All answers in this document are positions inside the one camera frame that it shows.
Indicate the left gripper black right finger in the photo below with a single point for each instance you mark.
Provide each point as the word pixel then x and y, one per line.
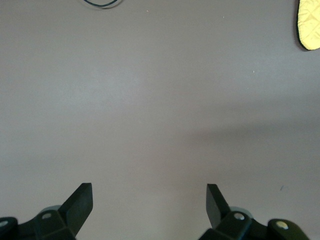
pixel 215 210

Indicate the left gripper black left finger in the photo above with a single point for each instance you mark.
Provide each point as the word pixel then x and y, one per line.
pixel 75 210

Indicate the brown table cover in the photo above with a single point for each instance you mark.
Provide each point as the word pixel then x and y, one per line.
pixel 150 100

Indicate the yellow quilted oven mitt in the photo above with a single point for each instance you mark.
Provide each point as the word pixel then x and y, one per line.
pixel 310 25

